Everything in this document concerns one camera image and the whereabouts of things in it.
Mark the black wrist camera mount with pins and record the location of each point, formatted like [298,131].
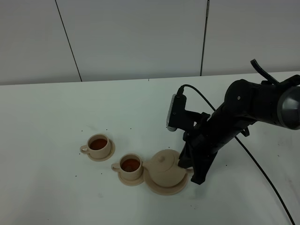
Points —
[180,118]

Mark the beige teapot with lid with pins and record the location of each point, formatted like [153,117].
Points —
[164,170]

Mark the beige near cup saucer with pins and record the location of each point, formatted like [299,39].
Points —
[124,182]

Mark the large beige teapot saucer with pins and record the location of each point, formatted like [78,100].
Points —
[164,190]

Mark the beige far cup saucer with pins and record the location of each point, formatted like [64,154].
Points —
[107,157]

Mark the beige cup saucer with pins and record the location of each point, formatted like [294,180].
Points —
[107,157]
[124,182]

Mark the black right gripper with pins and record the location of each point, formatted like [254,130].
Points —
[203,143]

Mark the beige far teacup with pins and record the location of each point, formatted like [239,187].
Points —
[98,146]

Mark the beige teacup with handle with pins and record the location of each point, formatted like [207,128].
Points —
[128,159]

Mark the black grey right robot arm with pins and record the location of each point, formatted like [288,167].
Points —
[245,103]

